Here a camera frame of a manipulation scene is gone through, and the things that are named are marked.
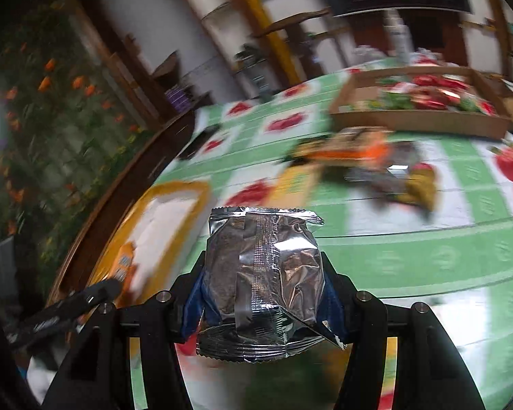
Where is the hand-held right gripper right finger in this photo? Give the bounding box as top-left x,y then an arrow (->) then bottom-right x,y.
320,254 -> 489,410

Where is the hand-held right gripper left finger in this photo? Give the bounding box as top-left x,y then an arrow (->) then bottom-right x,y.
42,260 -> 207,410

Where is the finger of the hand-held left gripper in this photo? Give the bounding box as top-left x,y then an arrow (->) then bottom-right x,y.
3,279 -> 124,352

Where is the silver foil snack packet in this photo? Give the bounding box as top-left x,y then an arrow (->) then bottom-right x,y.
196,207 -> 348,364

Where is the orange snack packet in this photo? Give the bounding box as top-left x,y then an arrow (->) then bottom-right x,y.
110,241 -> 138,293

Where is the yellow rimmed white tray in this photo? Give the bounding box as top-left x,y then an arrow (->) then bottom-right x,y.
83,179 -> 213,312

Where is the green apple print tablecloth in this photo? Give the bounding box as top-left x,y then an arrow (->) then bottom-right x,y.
128,67 -> 513,410

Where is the brown wooden table rim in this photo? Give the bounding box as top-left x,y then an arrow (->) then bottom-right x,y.
46,110 -> 197,308

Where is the yellow green snack packet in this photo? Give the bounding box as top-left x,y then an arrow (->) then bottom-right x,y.
264,164 -> 322,211

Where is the pile of mixed snack packets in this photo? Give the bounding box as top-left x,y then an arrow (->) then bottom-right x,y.
282,125 -> 439,213

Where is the black phone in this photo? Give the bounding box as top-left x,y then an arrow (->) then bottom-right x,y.
176,123 -> 222,161

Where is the orange flower curtain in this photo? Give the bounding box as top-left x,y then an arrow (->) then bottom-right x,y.
0,0 -> 155,283

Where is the cardboard box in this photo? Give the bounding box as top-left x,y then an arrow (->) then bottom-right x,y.
328,66 -> 513,140

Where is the purple box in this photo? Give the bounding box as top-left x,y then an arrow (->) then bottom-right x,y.
166,84 -> 194,112

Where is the group of red snack packets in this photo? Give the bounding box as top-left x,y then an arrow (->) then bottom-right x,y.
368,74 -> 499,116

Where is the white bottle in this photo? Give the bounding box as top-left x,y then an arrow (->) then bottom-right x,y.
384,10 -> 412,57

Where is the yellow pole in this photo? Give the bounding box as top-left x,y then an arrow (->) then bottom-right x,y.
220,0 -> 305,88

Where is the wooden wall shelf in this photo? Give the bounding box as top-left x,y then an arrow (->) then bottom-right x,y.
251,6 -> 332,39

